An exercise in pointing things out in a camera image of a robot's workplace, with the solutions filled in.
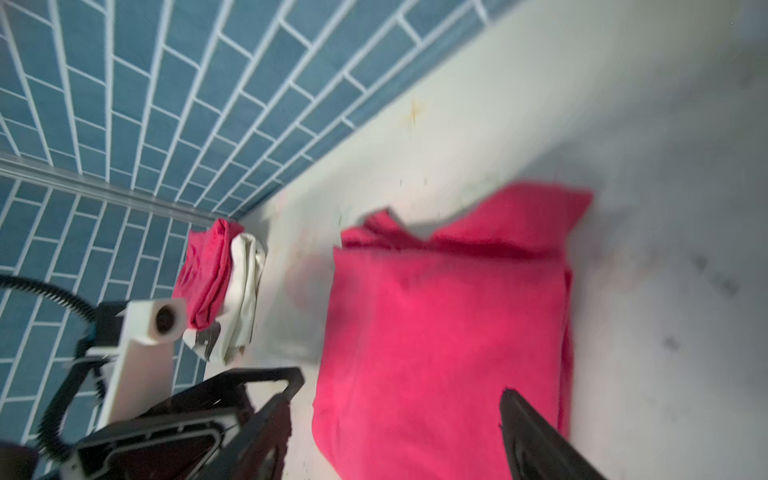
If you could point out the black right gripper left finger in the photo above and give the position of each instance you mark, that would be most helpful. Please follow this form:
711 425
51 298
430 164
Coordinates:
258 451

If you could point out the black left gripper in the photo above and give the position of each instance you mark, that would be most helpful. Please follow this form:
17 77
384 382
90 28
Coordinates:
177 437

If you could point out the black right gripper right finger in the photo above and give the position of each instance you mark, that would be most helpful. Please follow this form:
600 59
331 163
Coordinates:
534 449

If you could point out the magenta t shirt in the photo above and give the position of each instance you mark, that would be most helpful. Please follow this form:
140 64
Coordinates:
423 336
205 274

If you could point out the folded magenta t shirt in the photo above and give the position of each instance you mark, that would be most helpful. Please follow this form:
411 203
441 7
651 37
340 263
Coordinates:
205 274

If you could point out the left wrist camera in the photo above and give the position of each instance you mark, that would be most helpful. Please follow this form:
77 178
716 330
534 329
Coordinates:
137 340

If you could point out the aluminium left corner post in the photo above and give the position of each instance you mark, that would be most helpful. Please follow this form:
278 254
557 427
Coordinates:
43 174

